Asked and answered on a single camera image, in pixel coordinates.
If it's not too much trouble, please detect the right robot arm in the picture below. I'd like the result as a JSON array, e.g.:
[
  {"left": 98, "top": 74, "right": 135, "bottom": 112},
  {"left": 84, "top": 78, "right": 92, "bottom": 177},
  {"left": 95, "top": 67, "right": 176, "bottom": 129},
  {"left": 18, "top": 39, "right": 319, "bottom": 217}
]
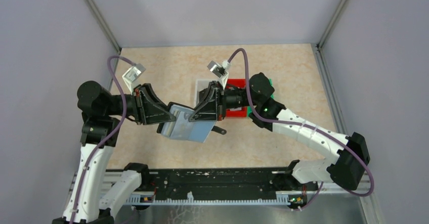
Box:
[{"left": 189, "top": 73, "right": 370, "bottom": 193}]

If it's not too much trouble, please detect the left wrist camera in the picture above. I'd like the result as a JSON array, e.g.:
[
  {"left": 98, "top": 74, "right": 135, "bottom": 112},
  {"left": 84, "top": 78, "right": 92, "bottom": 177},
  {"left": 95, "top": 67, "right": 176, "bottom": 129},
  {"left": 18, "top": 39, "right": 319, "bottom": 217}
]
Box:
[{"left": 122, "top": 64, "right": 146, "bottom": 93}]

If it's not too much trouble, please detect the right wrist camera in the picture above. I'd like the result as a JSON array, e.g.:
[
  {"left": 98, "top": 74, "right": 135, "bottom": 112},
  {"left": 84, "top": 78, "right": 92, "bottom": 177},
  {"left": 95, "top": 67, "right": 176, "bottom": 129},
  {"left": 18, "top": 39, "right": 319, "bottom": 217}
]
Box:
[{"left": 207, "top": 60, "right": 231, "bottom": 89}]

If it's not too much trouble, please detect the green plastic bin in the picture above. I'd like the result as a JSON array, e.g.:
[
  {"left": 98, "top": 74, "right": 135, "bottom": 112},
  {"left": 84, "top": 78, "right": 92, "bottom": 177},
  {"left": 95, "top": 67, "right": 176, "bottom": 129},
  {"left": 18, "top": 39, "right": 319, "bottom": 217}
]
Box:
[{"left": 249, "top": 78, "right": 275, "bottom": 119}]

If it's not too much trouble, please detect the white plastic bin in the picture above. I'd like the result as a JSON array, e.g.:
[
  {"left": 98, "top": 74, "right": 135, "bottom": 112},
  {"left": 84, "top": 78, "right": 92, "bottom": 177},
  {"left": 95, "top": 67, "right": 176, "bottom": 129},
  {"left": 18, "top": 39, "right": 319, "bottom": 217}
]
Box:
[{"left": 194, "top": 79, "right": 212, "bottom": 106}]

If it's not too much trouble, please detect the red plastic bin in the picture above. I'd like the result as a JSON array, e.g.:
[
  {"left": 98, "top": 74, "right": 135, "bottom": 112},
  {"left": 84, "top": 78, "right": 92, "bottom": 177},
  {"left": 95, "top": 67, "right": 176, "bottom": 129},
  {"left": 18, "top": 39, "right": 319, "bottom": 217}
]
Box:
[{"left": 226, "top": 78, "right": 248, "bottom": 118}]

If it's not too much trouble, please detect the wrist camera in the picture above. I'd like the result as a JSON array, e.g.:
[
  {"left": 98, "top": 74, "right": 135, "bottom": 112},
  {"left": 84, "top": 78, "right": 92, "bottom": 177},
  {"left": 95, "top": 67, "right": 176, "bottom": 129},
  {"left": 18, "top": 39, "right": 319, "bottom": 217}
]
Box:
[
  {"left": 207, "top": 60, "right": 231, "bottom": 89},
  {"left": 122, "top": 64, "right": 146, "bottom": 93}
]

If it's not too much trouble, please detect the aluminium frame rail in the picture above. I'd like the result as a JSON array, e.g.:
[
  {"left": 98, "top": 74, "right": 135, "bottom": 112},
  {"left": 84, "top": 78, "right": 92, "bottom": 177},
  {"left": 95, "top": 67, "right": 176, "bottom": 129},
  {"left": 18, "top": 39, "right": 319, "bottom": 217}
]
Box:
[{"left": 68, "top": 170, "right": 373, "bottom": 206}]

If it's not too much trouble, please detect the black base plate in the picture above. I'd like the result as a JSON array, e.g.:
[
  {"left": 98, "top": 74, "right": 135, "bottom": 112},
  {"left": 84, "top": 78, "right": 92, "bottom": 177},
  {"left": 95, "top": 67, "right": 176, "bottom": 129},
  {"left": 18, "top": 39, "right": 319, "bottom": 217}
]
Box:
[{"left": 137, "top": 167, "right": 318, "bottom": 201}]

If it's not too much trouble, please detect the black leather card holder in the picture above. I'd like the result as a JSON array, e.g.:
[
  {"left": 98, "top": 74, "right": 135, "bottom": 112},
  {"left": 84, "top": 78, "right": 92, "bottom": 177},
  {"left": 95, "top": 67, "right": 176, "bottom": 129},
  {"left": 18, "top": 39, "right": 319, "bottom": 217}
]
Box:
[{"left": 166, "top": 102, "right": 227, "bottom": 137}]

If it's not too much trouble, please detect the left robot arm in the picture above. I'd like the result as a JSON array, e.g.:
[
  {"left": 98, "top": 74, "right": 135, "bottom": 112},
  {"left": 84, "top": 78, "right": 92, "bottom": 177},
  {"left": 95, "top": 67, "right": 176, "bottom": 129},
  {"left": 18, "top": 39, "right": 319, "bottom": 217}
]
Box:
[{"left": 52, "top": 81, "right": 176, "bottom": 223}]

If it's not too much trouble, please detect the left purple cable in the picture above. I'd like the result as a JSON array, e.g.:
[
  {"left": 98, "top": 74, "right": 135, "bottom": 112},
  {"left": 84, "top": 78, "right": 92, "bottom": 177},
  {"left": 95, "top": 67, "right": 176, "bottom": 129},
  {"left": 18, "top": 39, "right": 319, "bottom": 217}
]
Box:
[{"left": 68, "top": 55, "right": 137, "bottom": 224}]

